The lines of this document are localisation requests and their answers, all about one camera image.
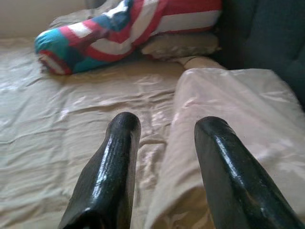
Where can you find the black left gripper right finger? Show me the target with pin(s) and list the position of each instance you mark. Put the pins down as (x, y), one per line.
(233, 186)

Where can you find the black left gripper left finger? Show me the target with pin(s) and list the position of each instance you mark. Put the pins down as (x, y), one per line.
(107, 179)

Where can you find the pale beige large pillow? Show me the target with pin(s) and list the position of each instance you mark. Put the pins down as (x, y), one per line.
(238, 107)

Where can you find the beige rolled cloth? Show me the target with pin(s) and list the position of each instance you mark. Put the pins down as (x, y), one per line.
(202, 63)

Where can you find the striped star bolster pillow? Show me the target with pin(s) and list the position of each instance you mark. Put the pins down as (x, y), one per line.
(107, 40)

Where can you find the beige frilled small pillow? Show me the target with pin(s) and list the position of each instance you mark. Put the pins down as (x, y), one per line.
(181, 45)

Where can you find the grey long pillow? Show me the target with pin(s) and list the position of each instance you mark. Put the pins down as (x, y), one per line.
(78, 16)

